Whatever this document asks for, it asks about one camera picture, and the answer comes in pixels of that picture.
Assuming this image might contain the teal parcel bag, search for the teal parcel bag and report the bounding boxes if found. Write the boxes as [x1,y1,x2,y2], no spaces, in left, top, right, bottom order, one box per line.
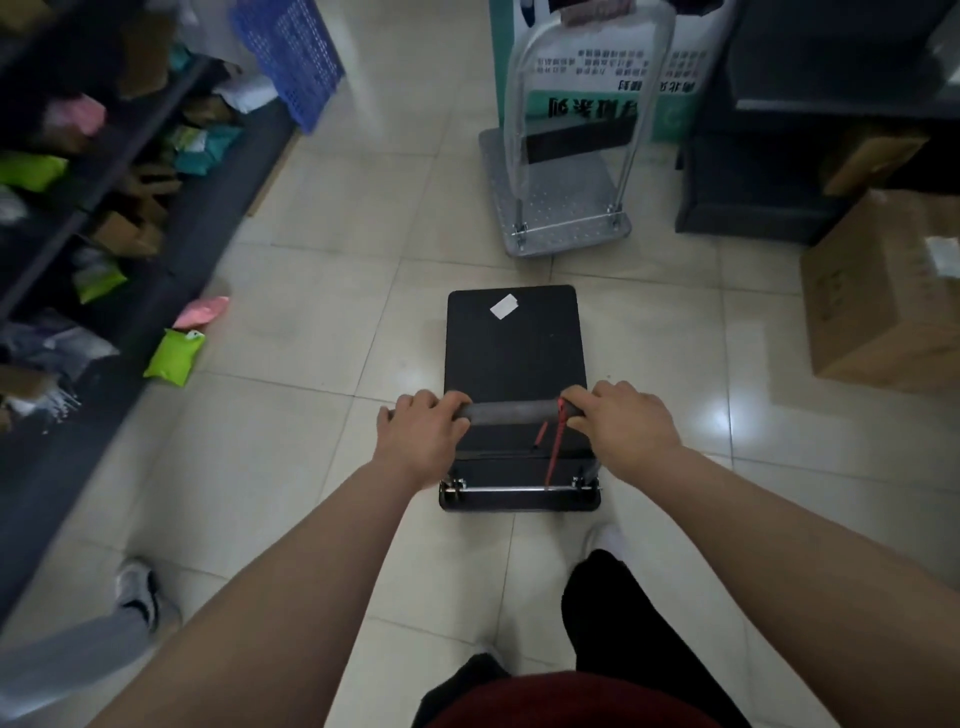
[172,123,246,178]

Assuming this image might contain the person's right hand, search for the person's right hand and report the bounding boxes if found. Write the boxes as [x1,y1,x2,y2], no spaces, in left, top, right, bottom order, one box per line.
[560,380,684,486]

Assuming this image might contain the person's red shirt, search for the person's red shirt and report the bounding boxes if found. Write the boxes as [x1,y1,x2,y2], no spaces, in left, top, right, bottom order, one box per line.
[426,670,723,728]

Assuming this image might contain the person's right forearm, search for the person's right forearm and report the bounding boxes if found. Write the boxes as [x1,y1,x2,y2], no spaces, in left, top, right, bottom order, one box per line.
[628,445,960,728]

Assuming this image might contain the dark metal shelf rack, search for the dark metal shelf rack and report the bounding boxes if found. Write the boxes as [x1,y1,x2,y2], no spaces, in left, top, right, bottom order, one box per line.
[0,0,303,625]

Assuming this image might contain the pink parcel bag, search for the pink parcel bag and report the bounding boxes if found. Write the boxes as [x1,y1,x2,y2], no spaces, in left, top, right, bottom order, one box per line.
[172,295,231,332]
[43,95,108,138]

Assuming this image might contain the grey parcel bags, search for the grey parcel bags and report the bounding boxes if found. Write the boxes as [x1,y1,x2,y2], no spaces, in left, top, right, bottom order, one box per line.
[0,313,120,385]

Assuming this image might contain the person's left hand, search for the person's left hand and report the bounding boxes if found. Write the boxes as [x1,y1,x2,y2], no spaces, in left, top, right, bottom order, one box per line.
[372,388,474,493]

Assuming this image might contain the person's left forearm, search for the person's left forearm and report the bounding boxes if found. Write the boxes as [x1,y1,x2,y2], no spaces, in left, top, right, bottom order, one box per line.
[88,459,453,728]

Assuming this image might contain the black platform hand cart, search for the black platform hand cart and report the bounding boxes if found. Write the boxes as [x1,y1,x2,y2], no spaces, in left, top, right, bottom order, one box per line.
[438,285,603,514]

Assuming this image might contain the blue plastic crate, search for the blue plastic crate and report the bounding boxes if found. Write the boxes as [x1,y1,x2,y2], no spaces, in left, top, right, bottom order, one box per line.
[228,0,347,135]

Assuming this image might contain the red strap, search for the red strap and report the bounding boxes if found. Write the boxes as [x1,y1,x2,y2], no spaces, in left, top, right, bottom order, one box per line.
[532,397,569,490]

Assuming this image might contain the green and white sign board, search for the green and white sign board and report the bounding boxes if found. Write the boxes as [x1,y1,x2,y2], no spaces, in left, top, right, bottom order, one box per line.
[489,0,741,145]

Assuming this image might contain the white parcel bag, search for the white parcel bag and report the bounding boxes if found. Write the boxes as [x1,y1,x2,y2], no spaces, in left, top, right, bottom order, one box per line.
[213,74,279,115]

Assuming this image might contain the grey platform hand cart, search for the grey platform hand cart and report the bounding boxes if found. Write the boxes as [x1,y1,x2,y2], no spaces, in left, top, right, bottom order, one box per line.
[478,0,678,260]

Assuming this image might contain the large brown cardboard box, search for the large brown cardboard box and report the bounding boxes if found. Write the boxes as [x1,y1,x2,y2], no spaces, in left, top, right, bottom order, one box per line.
[800,189,960,396]

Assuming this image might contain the brown cardboard parcel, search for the brown cardboard parcel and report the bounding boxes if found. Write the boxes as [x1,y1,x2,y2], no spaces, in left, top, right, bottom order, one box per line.
[93,210,167,261]

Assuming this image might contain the person's white shoe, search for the person's white shoe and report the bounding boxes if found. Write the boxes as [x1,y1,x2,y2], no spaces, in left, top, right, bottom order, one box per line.
[588,522,628,561]

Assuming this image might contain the light green parcel bag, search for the light green parcel bag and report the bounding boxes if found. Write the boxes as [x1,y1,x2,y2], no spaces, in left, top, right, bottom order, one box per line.
[72,258,129,306]
[142,328,207,389]
[0,152,69,193]

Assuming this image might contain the person's black trousers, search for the person's black trousers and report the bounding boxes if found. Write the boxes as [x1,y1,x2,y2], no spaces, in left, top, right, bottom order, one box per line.
[410,549,752,728]

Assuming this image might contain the small brown cardboard box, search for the small brown cardboard box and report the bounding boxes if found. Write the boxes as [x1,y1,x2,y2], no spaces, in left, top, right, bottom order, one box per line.
[820,127,932,198]

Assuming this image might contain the black counter cabinet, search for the black counter cabinet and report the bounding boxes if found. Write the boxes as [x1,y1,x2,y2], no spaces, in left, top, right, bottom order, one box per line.
[675,0,960,246]

